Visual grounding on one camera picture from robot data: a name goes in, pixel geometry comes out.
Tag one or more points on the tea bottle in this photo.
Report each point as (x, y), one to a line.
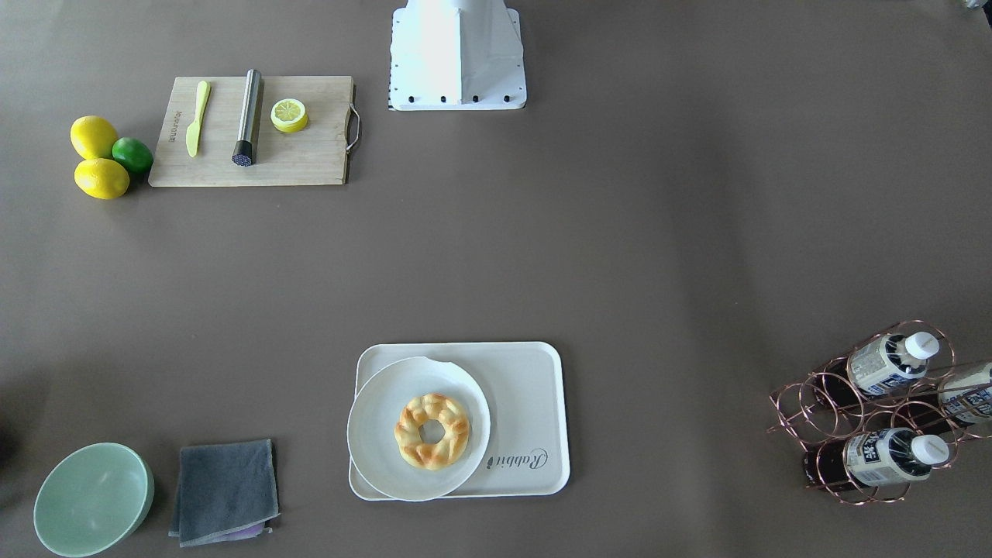
(960, 401)
(883, 367)
(890, 456)

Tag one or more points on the white plate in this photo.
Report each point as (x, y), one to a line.
(370, 430)

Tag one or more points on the glazed twisted donut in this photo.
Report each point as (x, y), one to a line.
(432, 432)

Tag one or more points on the half lemon slice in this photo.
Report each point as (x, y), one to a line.
(289, 115)

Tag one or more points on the steel muddler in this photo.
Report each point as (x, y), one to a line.
(244, 152)

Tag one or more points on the wooden cutting board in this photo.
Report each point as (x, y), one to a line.
(315, 156)

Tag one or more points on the grey folded cloth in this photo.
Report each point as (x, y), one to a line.
(225, 492)

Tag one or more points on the yellow plastic knife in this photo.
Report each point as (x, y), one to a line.
(193, 132)

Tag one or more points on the green lime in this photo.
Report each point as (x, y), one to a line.
(134, 155)

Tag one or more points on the yellow lemon lower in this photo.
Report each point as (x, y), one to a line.
(102, 178)

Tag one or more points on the yellow lemon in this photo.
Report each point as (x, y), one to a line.
(102, 178)
(93, 137)

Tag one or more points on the yellow lemon upper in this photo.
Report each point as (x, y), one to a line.
(93, 137)

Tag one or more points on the mint green bowl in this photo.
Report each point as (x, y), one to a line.
(93, 499)

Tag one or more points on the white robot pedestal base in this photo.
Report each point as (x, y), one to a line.
(456, 56)

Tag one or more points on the copper wire bottle rack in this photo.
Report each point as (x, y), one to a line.
(886, 414)

